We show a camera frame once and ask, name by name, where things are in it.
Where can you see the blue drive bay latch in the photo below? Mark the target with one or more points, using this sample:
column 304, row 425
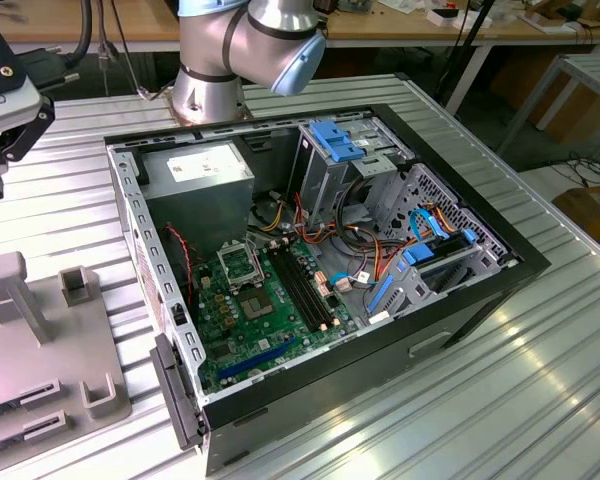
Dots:
column 332, row 137

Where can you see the white power supply label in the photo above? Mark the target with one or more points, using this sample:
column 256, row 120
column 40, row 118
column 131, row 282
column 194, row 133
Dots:
column 205, row 166

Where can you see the white paper tag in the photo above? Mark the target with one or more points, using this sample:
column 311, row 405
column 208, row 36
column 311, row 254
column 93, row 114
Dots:
column 378, row 318

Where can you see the hard disk in blue carrier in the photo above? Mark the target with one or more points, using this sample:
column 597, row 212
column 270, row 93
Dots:
column 415, row 255

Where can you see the white camera with black mount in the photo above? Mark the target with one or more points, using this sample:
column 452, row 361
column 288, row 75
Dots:
column 10, row 107

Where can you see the socket locking lever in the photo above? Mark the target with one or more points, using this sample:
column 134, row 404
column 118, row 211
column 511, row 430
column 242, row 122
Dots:
column 258, row 262

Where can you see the blue expansion slot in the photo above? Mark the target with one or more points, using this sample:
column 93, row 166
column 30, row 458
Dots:
column 255, row 359

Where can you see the blue plastic bay rail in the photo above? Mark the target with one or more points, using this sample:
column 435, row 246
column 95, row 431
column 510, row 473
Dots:
column 380, row 295

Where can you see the grey power supply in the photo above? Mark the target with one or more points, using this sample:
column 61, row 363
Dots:
column 200, row 210

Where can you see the CPU socket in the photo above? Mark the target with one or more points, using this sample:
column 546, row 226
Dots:
column 254, row 305

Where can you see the black PC case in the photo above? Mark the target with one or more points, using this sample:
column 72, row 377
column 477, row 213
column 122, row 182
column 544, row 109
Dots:
column 330, row 400

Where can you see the peach board connector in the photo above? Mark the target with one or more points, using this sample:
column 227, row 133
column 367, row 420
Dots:
column 321, row 276
column 324, row 291

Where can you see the grey metal drive cage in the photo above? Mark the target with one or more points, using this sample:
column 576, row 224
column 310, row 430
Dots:
column 325, row 185

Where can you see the grey metal disk bay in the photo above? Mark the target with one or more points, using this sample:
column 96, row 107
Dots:
column 410, row 295

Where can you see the grey parts rack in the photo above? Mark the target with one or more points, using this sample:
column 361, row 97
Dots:
column 75, row 345

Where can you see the grey metal frame table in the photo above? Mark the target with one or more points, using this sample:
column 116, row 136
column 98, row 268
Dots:
column 595, row 67

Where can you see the green motherboard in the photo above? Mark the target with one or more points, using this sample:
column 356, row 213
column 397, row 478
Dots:
column 240, row 342

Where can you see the large brown cardboard box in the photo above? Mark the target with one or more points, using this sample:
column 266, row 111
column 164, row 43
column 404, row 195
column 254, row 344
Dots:
column 575, row 115

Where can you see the wooden desk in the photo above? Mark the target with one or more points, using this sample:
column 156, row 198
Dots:
column 145, row 20

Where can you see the white flat box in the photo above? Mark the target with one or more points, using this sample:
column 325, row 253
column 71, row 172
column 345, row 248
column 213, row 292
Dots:
column 447, row 16

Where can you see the black RAM slot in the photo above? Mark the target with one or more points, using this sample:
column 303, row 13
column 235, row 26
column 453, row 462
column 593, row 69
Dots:
column 311, row 285
column 299, row 289
column 293, row 291
column 305, row 287

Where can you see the black case fan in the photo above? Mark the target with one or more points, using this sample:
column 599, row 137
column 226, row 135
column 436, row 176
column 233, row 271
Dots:
column 180, row 272

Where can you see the black tripod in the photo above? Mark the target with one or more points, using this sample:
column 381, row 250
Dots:
column 473, row 32

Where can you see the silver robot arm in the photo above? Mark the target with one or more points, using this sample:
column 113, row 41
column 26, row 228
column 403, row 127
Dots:
column 205, row 90

